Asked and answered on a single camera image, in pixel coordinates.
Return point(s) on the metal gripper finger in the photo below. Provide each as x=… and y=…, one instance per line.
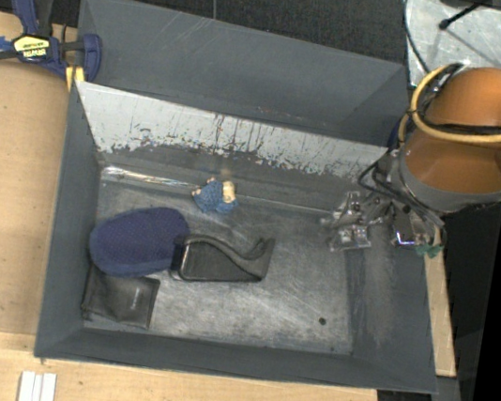
x=348, y=210
x=352, y=238

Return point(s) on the grey metal bin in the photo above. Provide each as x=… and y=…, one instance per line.
x=263, y=292

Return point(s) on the small blue toy figure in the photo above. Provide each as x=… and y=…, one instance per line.
x=215, y=198

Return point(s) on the black curved case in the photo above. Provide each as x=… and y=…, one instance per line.
x=216, y=260

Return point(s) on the clear plastic packet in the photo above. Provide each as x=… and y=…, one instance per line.
x=149, y=178

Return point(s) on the dark blue oval pad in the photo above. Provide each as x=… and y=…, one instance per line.
x=137, y=240

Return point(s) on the dark grey cloth pouch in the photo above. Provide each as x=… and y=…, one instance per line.
x=120, y=297

